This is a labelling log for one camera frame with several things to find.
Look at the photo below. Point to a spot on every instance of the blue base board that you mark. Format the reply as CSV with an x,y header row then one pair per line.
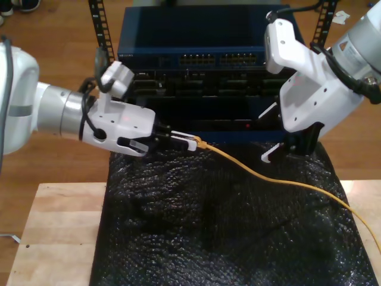
x,y
238,137

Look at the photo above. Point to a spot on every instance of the black rack server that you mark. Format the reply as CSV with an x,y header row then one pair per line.
x,y
208,86

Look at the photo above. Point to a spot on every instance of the crumpled white paper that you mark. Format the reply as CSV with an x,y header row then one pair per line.
x,y
340,18

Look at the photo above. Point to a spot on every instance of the black bubble wrap mat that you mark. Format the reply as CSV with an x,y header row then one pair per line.
x,y
193,238

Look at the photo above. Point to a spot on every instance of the person's foot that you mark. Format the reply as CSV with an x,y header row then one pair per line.
x,y
29,5
6,12

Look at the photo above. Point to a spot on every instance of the blue network switch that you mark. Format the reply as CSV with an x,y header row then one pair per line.
x,y
193,29

